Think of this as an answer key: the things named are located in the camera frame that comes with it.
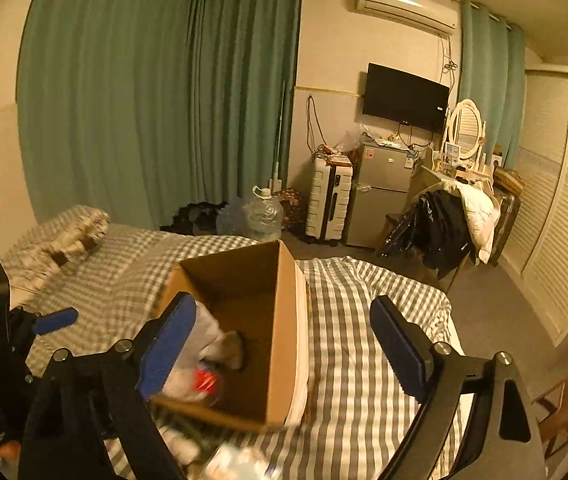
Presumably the white garment on chair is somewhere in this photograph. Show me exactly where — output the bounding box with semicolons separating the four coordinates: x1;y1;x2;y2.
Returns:
437;179;501;264

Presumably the clear plastic bag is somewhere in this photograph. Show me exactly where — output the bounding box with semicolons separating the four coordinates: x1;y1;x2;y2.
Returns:
161;301;245;406

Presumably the small green curtain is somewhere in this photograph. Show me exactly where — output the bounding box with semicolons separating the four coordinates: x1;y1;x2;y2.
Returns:
459;0;526;168

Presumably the grey checkered duvet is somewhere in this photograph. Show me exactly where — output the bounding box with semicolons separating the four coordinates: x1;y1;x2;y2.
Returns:
2;206;456;479

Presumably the large water bottle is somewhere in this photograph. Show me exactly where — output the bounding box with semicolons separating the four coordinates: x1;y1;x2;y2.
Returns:
243;185;284;242

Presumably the large green curtain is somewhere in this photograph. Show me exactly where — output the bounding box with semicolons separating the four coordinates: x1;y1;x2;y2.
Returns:
16;0;301;229

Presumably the silver mini fridge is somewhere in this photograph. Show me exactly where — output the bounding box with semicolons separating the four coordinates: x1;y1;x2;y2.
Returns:
345;141;412;249

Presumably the white louvered wardrobe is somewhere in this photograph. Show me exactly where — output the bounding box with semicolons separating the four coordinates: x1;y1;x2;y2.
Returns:
502;64;568;346

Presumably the white oval vanity mirror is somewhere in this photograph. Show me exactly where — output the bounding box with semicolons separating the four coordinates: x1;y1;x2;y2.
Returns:
441;99;486;165

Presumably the brown cardboard box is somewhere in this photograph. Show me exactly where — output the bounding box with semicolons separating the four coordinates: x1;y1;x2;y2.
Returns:
150;240;310;432

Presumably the floral patterned pillow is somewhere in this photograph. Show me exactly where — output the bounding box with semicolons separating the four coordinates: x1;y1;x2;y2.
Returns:
2;205;110;285

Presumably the white suitcase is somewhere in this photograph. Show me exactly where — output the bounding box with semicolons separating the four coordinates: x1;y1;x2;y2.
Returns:
305;155;353;243

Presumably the dark suitcase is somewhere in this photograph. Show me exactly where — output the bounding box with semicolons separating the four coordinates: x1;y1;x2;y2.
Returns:
489;186;520;266

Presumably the black wall television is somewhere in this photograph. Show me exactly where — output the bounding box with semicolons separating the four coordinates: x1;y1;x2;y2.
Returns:
362;63;450;133

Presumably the green topped wooden stool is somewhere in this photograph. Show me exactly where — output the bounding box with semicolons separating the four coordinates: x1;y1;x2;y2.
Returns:
534;377;568;460

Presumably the black bag on floor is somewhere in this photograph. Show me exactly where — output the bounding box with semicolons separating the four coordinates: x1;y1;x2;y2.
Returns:
159;202;227;236

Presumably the white air conditioner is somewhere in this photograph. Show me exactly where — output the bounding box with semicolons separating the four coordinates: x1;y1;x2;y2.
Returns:
355;0;459;36

